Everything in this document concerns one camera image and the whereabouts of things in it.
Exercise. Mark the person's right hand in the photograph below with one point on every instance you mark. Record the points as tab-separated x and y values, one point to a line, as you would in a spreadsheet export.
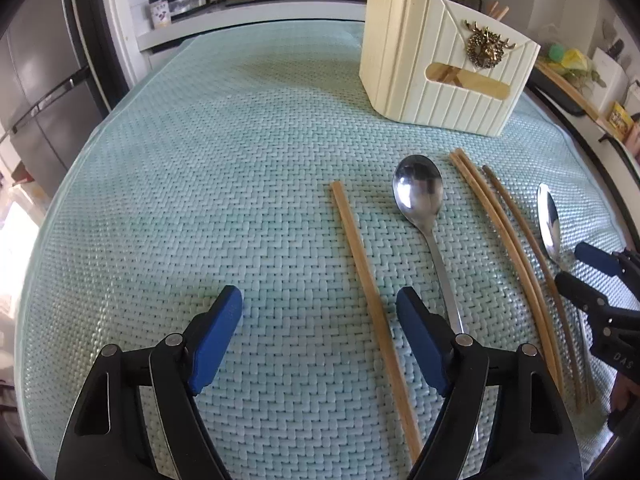
627	392

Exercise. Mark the white knife block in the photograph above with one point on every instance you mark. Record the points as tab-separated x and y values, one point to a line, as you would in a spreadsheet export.
607	75

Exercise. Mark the light blue woven mat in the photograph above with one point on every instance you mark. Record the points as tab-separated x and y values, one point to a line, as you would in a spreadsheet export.
225	160

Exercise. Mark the steel spoon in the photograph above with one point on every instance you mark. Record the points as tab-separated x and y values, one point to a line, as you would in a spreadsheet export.
551	225
417	190

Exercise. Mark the yellow green plastic bags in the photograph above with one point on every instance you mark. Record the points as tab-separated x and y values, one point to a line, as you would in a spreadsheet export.
567	60

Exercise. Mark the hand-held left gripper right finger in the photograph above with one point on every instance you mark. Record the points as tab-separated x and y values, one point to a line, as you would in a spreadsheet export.
422	345

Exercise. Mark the cream ribbed utensil holder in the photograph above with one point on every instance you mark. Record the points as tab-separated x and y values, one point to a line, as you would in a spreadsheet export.
415	60

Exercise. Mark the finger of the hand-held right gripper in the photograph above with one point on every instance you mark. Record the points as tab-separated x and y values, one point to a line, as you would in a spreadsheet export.
597	257
580	290

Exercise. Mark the wooden cutting board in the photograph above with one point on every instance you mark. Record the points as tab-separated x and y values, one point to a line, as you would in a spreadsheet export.
570	91

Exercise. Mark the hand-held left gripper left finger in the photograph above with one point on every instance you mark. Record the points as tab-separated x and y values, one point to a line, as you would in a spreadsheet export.
217	340

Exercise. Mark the grey refrigerator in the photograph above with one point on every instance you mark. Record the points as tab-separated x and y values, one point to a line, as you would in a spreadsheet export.
40	60

